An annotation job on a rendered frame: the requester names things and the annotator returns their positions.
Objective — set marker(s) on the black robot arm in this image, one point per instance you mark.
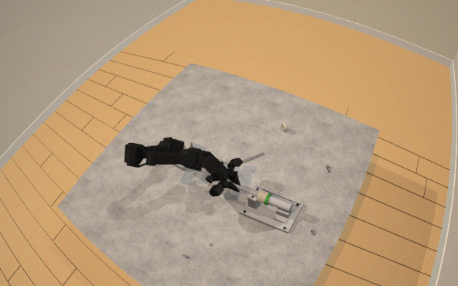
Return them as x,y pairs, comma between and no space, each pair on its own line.
170,152

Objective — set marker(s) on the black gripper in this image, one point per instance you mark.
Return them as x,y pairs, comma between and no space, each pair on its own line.
223,174

